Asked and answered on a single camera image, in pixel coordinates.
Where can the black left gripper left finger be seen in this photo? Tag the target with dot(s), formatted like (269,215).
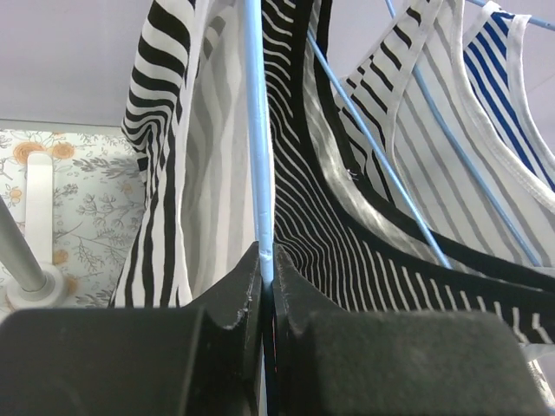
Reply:
(200,359)

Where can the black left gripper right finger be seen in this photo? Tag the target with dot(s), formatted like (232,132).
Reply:
(334,362)

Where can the wide black white striped tank top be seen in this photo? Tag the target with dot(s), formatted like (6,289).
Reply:
(186,118)

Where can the light blue wire hanger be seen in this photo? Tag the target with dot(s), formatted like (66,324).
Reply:
(261,182)

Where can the white black thin striped tank top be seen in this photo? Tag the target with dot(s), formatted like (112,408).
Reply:
(371,88)

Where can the blue white striped tank top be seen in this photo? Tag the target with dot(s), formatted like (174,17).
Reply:
(493,56)

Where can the silver white clothes rack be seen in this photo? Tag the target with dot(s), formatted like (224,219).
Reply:
(27,257)

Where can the floral patterned table mat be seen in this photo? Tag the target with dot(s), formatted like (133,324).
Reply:
(97,199)

